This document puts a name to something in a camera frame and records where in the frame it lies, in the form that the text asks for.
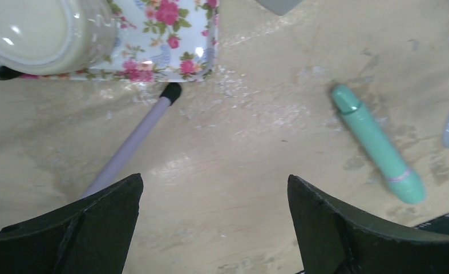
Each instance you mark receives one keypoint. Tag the floral tray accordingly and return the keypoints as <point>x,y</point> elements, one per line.
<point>158,41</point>

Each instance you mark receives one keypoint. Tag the purple tripod stand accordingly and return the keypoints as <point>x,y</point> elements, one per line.
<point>109,172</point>

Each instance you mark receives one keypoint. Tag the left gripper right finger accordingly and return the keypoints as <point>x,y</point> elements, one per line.
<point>336,237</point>

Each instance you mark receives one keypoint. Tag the teal cylindrical tube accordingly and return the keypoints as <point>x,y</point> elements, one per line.
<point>401,179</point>

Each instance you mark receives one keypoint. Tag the beige mug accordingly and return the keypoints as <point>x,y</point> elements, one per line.
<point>55,37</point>

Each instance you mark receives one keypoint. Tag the white wedge-shaped device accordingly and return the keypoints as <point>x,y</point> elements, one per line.
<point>279,7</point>

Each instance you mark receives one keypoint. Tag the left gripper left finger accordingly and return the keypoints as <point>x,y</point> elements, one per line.
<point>90,235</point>

